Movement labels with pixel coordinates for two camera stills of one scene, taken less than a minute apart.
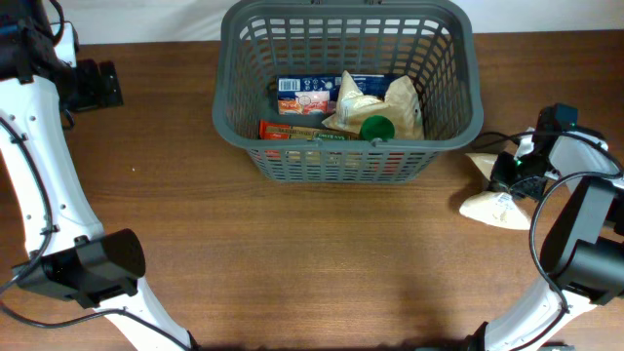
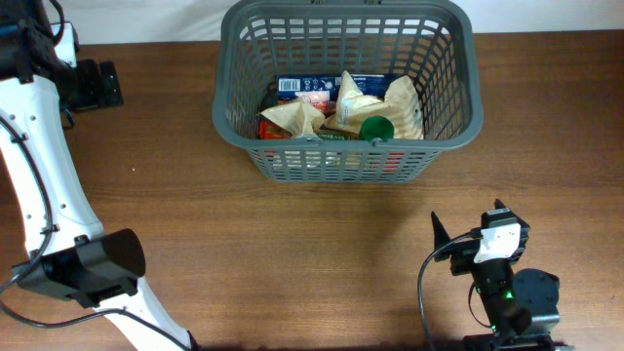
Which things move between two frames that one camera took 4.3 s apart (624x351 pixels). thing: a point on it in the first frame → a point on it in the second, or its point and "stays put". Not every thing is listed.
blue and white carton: (318, 95) stays put
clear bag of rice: (401, 105) stays put
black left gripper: (96, 96) stays put
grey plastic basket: (433, 42) stays put
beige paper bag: (491, 207) → (298, 118)
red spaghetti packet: (282, 130) → (384, 162)
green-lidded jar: (377, 127) stays put
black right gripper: (499, 177) → (464, 255)
